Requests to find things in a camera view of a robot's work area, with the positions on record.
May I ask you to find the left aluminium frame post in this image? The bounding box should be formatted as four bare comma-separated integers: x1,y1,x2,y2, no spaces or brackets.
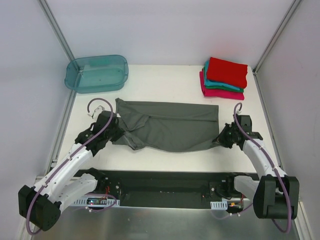
37,0,75,62

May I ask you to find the aluminium frame post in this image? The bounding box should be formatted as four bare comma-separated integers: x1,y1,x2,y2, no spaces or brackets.
252,0,303,76
37,0,75,62

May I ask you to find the white cable duct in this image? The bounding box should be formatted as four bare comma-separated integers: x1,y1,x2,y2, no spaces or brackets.
70,196,120,208
210,201,228,211

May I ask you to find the green folded t shirt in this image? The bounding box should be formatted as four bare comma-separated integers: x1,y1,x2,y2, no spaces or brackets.
203,60,244,93

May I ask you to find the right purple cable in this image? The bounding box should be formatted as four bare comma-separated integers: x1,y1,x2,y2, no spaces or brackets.
212,102,293,235

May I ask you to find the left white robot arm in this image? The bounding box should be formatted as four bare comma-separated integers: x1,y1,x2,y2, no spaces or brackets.
18,110,119,236

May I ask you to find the right aluminium frame post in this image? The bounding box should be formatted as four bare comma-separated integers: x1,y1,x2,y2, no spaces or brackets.
252,0,303,76

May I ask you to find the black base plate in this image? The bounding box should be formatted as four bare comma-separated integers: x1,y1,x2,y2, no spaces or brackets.
74,169,261,208

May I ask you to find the teal plastic bin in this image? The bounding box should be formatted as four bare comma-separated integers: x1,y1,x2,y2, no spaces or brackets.
64,54,129,94

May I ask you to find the right white cable duct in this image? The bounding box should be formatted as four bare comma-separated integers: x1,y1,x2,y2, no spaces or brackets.
210,201,228,211

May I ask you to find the red folded t shirt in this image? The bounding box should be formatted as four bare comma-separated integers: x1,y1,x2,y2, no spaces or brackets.
206,57,248,89

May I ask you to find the teal folded t shirt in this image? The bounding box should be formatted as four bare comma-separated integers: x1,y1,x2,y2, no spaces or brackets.
204,60,238,90

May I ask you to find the grey t shirt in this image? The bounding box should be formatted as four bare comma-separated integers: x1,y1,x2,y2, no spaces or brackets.
113,98,220,153

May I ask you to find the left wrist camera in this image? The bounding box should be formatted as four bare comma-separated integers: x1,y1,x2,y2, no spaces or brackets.
87,105,105,119

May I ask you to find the pink folded t shirt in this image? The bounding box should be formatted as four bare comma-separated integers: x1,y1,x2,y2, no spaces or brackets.
199,71,245,101

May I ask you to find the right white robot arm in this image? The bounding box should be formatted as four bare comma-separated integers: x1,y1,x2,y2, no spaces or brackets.
214,114,300,220

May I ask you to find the left white cable duct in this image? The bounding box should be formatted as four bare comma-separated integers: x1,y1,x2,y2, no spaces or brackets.
70,196,120,208

